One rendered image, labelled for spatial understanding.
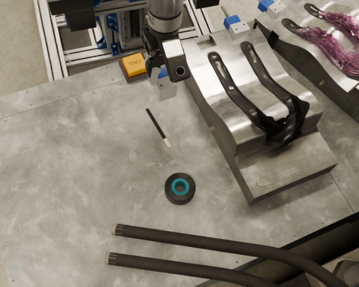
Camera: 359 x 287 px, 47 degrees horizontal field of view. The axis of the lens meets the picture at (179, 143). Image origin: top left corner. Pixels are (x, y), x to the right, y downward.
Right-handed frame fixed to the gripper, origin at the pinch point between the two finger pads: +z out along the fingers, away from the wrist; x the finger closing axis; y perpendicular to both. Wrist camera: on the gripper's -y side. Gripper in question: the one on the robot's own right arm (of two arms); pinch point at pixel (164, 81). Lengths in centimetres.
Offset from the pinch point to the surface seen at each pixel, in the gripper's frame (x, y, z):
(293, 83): -34.6, -10.9, 4.6
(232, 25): -27.2, 13.0, 3.3
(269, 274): -31, -52, 95
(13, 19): 35, 129, 95
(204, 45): -18.7, 13.0, 8.7
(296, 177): -23.0, -34.8, 8.9
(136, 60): 1.7, 17.0, 11.3
